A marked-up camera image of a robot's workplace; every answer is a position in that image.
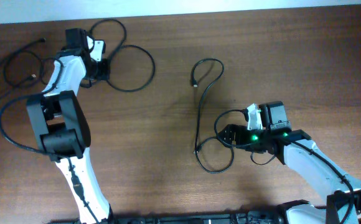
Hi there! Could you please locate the black USB cable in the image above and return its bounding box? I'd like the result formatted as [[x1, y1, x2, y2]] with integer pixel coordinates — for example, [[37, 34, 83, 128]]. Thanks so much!
[[0, 37, 54, 103], [80, 18, 156, 93], [190, 58, 236, 174]]

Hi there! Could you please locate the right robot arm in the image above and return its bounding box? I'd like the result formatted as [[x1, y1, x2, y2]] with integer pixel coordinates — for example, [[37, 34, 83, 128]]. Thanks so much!
[[215, 101, 361, 223]]

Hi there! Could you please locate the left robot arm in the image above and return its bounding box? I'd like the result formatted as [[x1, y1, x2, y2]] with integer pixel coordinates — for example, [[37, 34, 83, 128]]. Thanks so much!
[[26, 28, 114, 223]]

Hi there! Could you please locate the right camera cable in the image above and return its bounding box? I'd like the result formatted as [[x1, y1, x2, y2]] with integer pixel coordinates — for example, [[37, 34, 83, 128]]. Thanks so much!
[[213, 108, 355, 224]]

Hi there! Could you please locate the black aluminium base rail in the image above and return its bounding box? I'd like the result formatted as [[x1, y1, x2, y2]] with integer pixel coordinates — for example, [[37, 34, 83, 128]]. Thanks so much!
[[49, 200, 327, 224]]

